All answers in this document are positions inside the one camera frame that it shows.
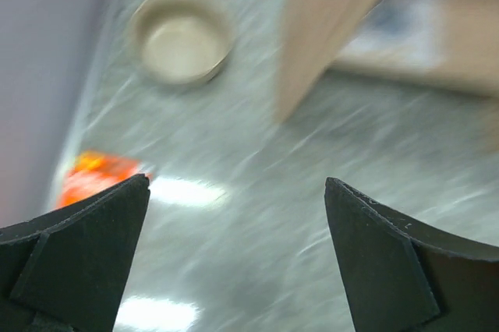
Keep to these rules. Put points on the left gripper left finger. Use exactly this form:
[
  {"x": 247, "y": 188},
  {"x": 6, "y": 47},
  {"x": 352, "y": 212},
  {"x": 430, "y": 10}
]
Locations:
[{"x": 67, "y": 270}]

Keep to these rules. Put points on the wooden two-tier shelf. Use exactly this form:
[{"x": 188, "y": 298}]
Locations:
[{"x": 450, "y": 44}]

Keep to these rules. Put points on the beige ceramic bowl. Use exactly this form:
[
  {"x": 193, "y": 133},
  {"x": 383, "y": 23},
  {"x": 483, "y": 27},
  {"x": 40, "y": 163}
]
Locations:
[{"x": 181, "y": 43}]

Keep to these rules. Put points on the blue razor blister pack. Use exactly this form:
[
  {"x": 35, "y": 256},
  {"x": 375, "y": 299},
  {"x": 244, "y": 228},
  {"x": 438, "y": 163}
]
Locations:
[{"x": 403, "y": 31}]

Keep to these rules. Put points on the hidden orange razor box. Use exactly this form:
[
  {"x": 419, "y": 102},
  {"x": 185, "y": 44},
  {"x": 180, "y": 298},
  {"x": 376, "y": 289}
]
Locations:
[{"x": 95, "y": 171}]

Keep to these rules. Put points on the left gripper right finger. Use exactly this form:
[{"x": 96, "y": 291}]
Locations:
[{"x": 400, "y": 274}]

